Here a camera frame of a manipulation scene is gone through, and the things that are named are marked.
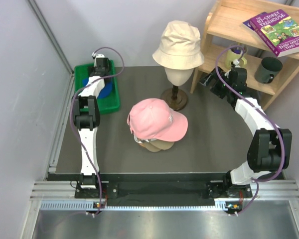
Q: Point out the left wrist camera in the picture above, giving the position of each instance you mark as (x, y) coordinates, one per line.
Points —
(97, 55)

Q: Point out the green plastic bin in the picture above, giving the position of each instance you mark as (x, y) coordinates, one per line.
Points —
(107, 105)

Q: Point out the light green mug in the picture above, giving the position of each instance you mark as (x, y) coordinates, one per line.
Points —
(230, 56)

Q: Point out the dark grey mug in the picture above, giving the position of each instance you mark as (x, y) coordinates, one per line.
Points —
(268, 69)

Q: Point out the pink white baseball cap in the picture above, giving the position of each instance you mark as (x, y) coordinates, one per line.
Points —
(152, 118)

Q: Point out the black cap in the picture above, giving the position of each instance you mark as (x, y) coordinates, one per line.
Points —
(144, 140)

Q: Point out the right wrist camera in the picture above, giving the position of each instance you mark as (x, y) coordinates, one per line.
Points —
(235, 64)

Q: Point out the aluminium rail frame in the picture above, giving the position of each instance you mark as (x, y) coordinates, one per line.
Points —
(55, 213)

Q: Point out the cream mannequin head stand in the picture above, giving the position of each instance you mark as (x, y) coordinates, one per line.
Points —
(175, 97)

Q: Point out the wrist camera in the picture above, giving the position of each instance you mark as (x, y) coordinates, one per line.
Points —
(97, 55)
(235, 64)

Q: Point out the blue item in bin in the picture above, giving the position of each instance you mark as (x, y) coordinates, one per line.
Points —
(107, 89)

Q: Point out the purple treehouse book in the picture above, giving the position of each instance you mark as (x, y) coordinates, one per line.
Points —
(279, 32)

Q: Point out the pens in mug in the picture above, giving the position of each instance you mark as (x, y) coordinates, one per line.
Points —
(240, 50)

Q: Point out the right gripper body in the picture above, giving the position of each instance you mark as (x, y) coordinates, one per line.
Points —
(220, 88)

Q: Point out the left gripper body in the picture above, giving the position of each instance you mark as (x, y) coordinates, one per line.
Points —
(106, 72)

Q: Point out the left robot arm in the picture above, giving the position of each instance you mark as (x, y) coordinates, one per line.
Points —
(86, 119)

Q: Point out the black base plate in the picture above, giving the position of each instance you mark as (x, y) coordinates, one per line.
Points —
(156, 189)

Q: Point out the cream bucket hat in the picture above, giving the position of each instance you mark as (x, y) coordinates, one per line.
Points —
(179, 47)

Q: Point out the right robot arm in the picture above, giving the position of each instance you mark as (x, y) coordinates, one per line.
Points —
(270, 147)

